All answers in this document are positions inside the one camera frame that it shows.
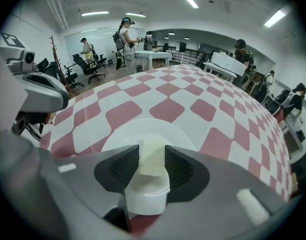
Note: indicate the black office chair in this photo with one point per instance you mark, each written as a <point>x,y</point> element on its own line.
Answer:
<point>46,67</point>
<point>87,67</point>
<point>102,59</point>
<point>72,80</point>

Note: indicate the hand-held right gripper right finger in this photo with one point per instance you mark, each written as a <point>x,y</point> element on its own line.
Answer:
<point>218,189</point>

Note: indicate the large white box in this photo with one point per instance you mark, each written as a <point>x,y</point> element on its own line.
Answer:
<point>228,64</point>

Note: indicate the wooden coat rack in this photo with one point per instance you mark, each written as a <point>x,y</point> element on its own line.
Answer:
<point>57,59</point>

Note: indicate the cream food piece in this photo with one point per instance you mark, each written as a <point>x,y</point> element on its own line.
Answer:
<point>151,159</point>

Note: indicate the white plate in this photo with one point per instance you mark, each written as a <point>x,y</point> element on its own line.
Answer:
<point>147,129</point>

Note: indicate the white drawer shelving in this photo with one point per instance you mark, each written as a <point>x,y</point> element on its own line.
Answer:
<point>186,56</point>

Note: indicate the white cloth covered table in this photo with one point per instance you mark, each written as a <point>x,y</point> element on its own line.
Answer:
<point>154,55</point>

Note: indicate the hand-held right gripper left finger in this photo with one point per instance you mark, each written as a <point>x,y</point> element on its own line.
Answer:
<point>87,174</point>

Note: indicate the red white checkered tablecloth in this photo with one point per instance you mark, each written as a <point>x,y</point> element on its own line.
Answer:
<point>167,91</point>

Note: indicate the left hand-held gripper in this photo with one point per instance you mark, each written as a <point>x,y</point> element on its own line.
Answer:
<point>42,91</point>

